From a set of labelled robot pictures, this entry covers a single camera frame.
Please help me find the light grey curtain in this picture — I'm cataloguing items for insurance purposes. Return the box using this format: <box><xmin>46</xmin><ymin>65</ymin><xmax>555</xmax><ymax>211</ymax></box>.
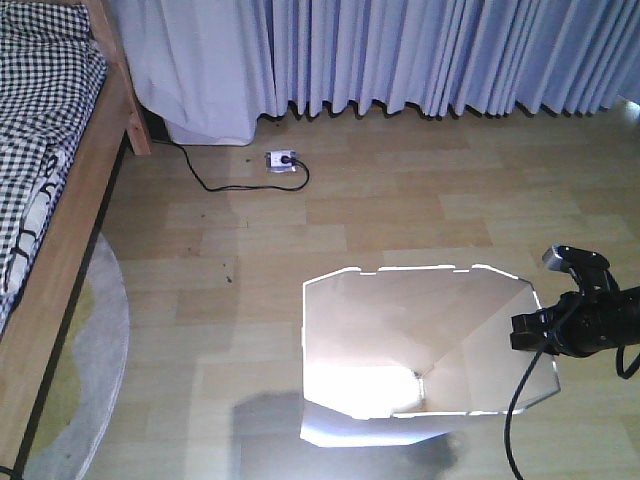
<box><xmin>111</xmin><ymin>1</ymin><xmax>639</xmax><ymax>146</ymax></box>

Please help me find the black power cable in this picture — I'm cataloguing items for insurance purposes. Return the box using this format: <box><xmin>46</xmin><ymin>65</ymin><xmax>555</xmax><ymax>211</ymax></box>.
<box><xmin>151</xmin><ymin>138</ymin><xmax>311</xmax><ymax>194</ymax></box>

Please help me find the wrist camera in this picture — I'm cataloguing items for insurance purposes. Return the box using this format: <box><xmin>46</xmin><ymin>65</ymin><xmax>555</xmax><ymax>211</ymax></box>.
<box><xmin>542</xmin><ymin>244</ymin><xmax>620</xmax><ymax>299</ymax></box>

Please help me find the grey round rug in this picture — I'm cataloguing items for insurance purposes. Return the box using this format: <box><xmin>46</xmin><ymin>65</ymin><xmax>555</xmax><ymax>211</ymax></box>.
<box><xmin>23</xmin><ymin>235</ymin><xmax>130</xmax><ymax>479</ymax></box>

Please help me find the wooden bed frame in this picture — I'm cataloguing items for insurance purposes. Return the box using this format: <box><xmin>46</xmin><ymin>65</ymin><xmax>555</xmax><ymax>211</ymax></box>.
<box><xmin>1</xmin><ymin>1</ymin><xmax>152</xmax><ymax>479</ymax></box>

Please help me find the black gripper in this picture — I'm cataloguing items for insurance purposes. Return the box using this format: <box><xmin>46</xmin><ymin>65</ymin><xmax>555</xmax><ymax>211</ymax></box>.
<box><xmin>509</xmin><ymin>292</ymin><xmax>620</xmax><ymax>357</ymax></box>

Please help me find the floor power outlet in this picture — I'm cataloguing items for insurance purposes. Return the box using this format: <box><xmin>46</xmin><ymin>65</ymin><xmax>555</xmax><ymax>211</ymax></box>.
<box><xmin>265</xmin><ymin>150</ymin><xmax>297</xmax><ymax>173</ymax></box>

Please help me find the white paper trash bin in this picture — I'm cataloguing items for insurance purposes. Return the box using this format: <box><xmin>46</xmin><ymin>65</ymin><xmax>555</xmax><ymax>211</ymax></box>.
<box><xmin>300</xmin><ymin>264</ymin><xmax>560</xmax><ymax>448</ymax></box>

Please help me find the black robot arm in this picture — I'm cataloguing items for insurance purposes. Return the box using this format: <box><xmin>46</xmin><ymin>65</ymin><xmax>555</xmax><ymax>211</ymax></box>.
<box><xmin>510</xmin><ymin>287</ymin><xmax>639</xmax><ymax>358</ymax></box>

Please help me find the black white checkered bedding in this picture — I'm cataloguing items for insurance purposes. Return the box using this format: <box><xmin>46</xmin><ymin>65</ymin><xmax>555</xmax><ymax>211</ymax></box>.
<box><xmin>1</xmin><ymin>1</ymin><xmax>107</xmax><ymax>323</ymax></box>

